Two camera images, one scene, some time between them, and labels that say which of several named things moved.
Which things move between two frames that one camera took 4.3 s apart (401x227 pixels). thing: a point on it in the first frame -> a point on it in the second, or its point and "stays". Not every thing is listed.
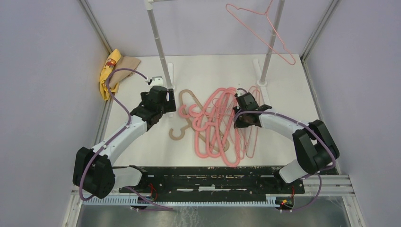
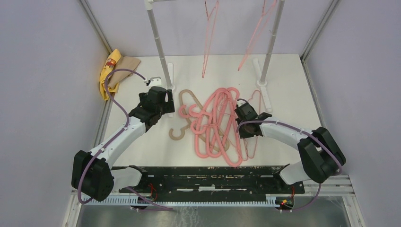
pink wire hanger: (248, 138) -> (257, 137)
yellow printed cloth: (114, 55) stays
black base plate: (216, 179) stays
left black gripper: (169, 105) stays
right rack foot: (262, 83) stays
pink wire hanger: (257, 133) -> (212, 18)
